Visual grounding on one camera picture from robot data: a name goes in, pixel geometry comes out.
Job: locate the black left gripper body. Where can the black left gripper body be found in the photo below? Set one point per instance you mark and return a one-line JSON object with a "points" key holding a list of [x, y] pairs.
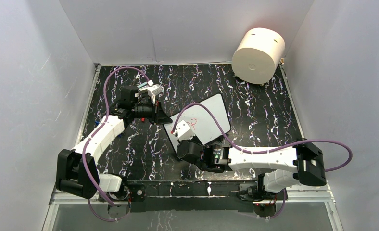
{"points": [[146, 111]]}

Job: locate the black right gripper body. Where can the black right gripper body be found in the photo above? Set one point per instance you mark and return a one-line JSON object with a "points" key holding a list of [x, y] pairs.
{"points": [[201, 165]]}

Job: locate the black framed whiteboard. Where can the black framed whiteboard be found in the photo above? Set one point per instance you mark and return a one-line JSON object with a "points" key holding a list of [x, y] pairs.
{"points": [[201, 119]]}

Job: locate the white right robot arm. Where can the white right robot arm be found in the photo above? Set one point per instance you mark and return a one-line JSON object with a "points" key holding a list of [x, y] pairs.
{"points": [[298, 163]]}

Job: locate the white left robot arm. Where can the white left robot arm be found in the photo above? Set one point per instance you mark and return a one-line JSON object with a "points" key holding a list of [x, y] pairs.
{"points": [[77, 173]]}

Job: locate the teal and cream eraser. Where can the teal and cream eraser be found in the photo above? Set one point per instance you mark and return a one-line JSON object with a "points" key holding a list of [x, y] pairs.
{"points": [[143, 86]]}

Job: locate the cream cylindrical container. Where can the cream cylindrical container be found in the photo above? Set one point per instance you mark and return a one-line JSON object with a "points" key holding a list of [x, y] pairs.
{"points": [[258, 55]]}

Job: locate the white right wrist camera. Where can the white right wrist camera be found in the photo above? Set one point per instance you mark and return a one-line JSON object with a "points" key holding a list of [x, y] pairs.
{"points": [[182, 131]]}

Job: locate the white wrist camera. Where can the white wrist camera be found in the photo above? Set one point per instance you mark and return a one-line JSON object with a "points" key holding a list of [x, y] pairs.
{"points": [[153, 90], [182, 131]]}

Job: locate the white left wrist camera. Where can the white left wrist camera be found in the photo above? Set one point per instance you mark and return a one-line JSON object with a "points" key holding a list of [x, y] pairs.
{"points": [[153, 90]]}

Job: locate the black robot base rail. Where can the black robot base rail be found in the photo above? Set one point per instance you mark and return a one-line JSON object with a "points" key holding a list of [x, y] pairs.
{"points": [[195, 195]]}

